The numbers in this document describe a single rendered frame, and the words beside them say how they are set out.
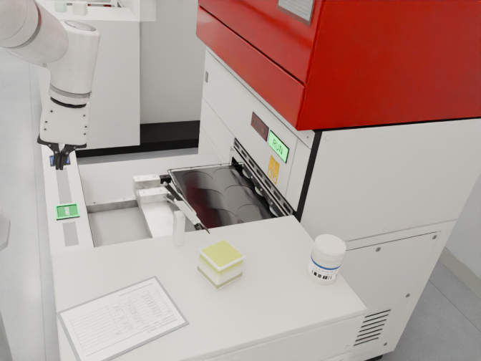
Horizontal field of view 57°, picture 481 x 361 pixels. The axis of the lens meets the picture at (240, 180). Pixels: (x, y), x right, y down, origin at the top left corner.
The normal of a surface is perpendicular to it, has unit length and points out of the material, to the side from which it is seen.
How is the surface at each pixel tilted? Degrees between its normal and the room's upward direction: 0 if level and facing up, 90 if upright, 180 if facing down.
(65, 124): 90
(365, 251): 90
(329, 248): 0
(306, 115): 90
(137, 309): 0
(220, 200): 0
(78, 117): 91
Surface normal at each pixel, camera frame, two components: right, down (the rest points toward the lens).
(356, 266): 0.38, 0.53
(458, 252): -0.92, 0.11
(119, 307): 0.12, -0.84
